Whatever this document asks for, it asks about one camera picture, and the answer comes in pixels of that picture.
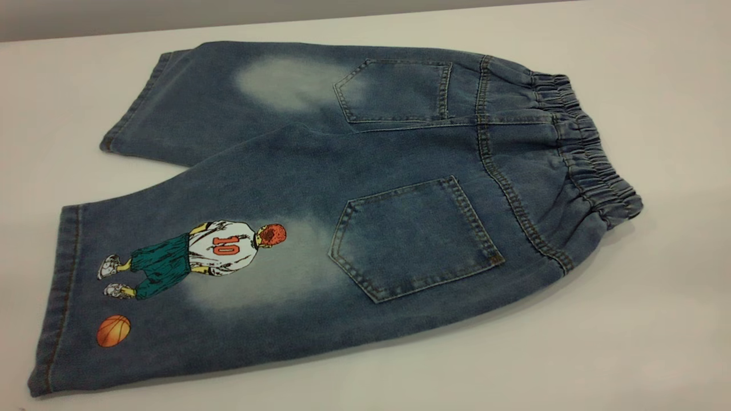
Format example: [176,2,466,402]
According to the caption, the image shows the blue denim shorts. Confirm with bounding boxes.
[27,40,644,398]

